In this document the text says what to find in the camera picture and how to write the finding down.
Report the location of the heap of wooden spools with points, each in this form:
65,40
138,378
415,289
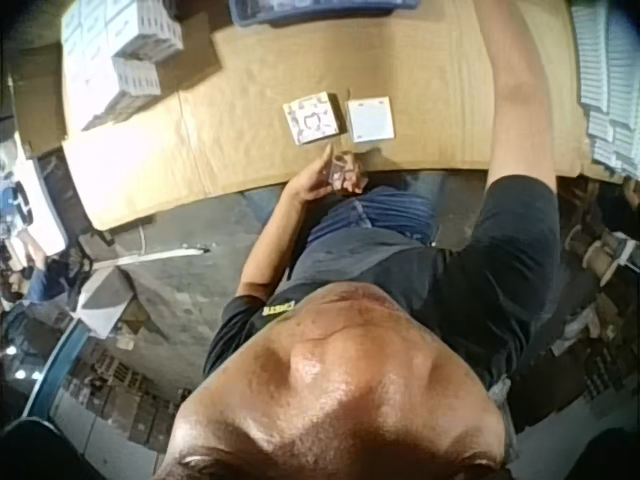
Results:
605,250

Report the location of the blue metal frame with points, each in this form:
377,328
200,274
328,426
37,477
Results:
55,367

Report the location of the large brown cardboard sheet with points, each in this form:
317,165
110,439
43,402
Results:
240,125

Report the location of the stack of white boxes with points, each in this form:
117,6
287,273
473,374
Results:
117,60

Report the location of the blue plastic tray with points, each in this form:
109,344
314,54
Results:
300,11

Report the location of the printed square switch box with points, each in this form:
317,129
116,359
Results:
311,118

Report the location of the person's legs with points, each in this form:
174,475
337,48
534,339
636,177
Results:
372,217

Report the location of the stacks of white ribbed parts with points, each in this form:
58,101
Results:
607,85

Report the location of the person's left hand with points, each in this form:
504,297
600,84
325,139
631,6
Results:
312,182

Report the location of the white square switch plate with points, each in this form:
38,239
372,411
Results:
371,120

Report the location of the dark crates of parts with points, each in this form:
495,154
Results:
130,400

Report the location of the long white strip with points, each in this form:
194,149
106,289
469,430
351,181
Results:
150,255

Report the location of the white folded paper sheet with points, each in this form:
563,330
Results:
107,300

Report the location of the heap of white blue items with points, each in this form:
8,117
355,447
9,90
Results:
30,200

